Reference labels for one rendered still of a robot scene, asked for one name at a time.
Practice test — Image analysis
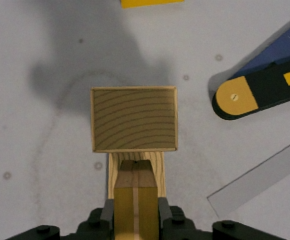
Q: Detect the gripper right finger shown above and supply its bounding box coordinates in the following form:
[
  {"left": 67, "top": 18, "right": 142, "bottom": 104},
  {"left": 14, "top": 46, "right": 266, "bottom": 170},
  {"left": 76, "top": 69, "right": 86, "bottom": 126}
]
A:
[{"left": 158, "top": 197, "right": 286, "bottom": 240}]

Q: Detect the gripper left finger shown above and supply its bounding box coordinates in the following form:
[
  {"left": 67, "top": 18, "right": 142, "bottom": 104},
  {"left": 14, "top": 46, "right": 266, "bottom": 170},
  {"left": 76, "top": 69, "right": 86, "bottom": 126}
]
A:
[{"left": 5, "top": 198, "right": 115, "bottom": 240}]

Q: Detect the grey flat bar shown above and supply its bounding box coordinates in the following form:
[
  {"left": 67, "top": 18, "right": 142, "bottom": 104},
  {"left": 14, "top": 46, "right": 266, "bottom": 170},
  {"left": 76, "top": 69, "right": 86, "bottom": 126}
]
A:
[{"left": 207, "top": 146, "right": 290, "bottom": 219}]

